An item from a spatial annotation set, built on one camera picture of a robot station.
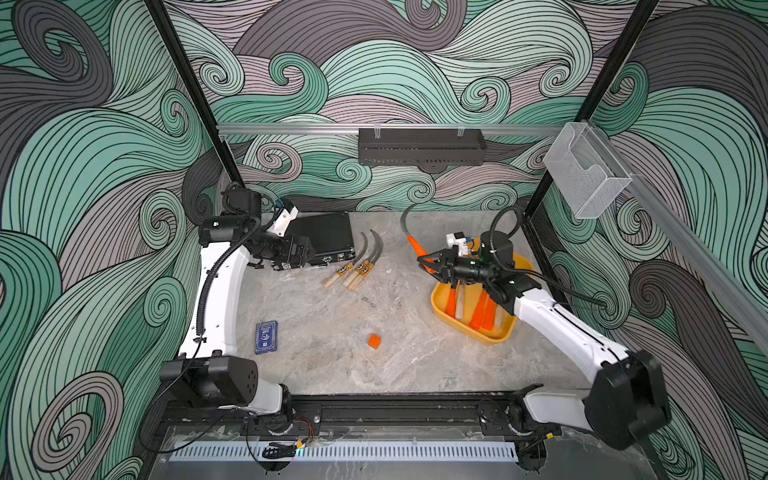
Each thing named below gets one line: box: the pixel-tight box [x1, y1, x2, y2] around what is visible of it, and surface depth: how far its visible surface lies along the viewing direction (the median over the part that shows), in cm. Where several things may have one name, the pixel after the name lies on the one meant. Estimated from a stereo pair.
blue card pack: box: [255, 320, 278, 355], surface depth 87 cm
